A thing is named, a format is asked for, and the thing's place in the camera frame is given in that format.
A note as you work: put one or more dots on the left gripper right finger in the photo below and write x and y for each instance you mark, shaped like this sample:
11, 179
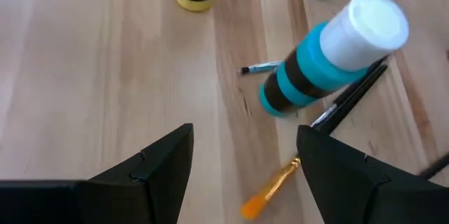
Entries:
343, 189

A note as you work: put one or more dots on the small teal paint bottle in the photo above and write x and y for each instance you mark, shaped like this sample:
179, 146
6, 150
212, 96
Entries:
308, 73

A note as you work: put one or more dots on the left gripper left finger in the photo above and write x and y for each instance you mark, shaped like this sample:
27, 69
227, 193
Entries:
158, 185

